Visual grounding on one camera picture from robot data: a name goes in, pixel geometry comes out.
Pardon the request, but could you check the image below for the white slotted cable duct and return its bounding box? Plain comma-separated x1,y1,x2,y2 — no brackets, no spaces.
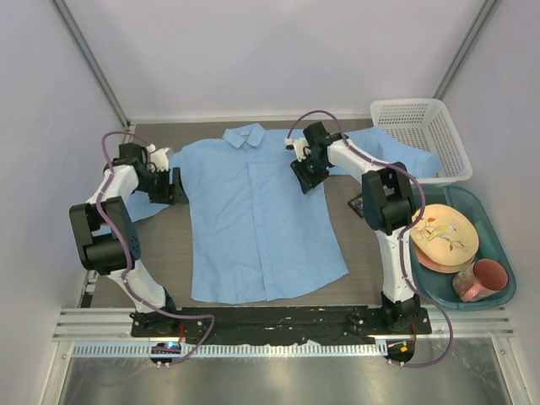
72,341,386,359

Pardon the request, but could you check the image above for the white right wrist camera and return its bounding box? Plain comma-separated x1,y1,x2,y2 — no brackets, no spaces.
284,138,311,162

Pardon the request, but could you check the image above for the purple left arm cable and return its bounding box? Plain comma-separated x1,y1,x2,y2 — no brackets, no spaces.
94,131,216,368

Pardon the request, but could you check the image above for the pink plate under cream plate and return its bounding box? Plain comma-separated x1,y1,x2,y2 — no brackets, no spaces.
414,246,463,273

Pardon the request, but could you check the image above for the black brooch box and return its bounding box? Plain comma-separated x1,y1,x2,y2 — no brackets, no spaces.
348,194,364,218

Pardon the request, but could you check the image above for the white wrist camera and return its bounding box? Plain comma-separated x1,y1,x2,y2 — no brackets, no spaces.
146,143,174,171
284,138,311,162

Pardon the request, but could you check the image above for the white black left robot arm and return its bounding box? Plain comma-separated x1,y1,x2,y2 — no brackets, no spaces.
69,143,187,337

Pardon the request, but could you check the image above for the pink ceramic mug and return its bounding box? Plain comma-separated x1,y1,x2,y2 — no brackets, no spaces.
452,258,510,302

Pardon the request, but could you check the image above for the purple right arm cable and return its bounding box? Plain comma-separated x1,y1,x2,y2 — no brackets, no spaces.
286,110,455,370

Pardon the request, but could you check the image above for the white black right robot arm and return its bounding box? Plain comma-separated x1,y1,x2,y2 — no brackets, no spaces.
284,122,420,333

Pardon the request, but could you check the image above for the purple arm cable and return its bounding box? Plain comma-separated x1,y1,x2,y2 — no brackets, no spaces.
286,110,455,370
94,131,216,368

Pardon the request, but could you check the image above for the white plastic mesh basket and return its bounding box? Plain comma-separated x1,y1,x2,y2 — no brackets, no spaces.
370,98,473,186

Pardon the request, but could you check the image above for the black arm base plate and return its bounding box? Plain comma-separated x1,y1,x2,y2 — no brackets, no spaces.
129,305,432,346

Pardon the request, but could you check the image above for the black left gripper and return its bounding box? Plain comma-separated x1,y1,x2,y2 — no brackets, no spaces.
136,167,189,205

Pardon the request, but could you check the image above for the teal plastic tray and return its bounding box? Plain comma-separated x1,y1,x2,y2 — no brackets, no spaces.
410,185,516,311

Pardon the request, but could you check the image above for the cream bird pattern plate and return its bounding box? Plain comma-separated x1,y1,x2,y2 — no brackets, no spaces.
410,203,479,267

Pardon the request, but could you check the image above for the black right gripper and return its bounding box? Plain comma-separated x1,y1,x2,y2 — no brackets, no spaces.
290,153,329,194

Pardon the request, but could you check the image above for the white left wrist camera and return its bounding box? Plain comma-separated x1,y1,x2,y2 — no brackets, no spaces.
146,143,174,171

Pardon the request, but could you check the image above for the light blue button shirt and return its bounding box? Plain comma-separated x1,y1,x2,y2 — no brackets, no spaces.
124,121,440,305

